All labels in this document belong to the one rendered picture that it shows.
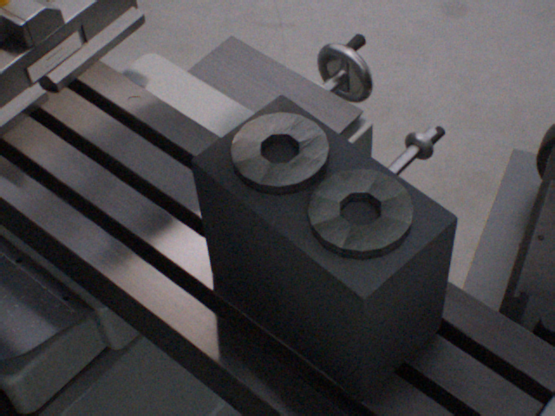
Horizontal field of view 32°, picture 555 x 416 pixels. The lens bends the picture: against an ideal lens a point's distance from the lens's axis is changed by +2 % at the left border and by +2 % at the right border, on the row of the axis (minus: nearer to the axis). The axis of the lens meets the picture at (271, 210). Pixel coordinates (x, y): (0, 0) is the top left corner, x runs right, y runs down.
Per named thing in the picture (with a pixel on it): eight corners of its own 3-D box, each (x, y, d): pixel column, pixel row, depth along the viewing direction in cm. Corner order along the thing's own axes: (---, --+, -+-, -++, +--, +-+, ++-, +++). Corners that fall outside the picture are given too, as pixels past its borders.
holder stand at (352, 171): (290, 209, 106) (282, 81, 90) (442, 328, 96) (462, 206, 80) (210, 272, 101) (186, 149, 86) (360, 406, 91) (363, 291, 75)
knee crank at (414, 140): (427, 126, 173) (429, 103, 168) (454, 141, 170) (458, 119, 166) (352, 199, 164) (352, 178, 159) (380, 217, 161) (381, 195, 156)
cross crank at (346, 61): (334, 69, 171) (334, 18, 161) (386, 98, 166) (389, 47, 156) (277, 120, 164) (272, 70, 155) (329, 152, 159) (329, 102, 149)
